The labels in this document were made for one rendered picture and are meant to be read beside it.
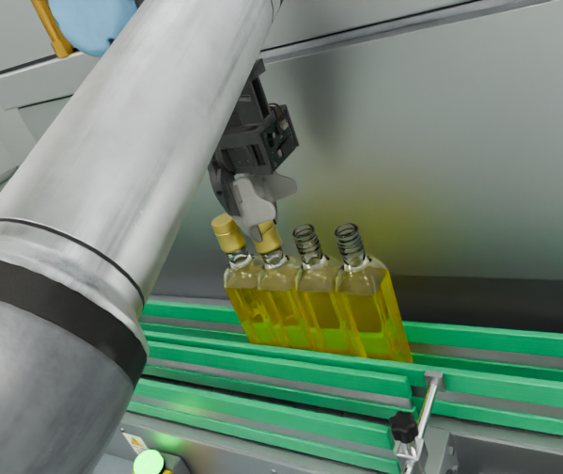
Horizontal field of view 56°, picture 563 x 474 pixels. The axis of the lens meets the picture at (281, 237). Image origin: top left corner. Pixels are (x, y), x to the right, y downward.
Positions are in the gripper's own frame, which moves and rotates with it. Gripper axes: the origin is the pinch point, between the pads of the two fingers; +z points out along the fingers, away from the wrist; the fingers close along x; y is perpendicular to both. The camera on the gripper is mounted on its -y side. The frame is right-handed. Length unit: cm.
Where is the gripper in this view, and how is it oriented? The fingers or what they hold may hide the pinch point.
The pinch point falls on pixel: (259, 224)
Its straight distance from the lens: 68.4
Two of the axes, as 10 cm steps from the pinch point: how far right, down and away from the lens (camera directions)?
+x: 4.5, -5.7, 6.9
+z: 3.1, 8.2, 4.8
